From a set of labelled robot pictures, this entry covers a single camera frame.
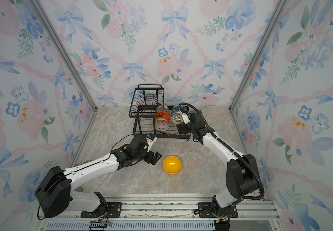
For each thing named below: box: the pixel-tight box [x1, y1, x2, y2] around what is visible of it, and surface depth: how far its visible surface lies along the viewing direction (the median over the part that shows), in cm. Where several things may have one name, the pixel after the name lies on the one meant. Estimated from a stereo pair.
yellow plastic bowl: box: [162, 155, 182, 175], surface depth 87 cm
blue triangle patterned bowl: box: [171, 105, 181, 115], surface depth 116 cm
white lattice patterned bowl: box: [171, 110, 185, 125], surface depth 112 cm
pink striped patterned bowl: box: [154, 118, 170, 132], surface depth 106 cm
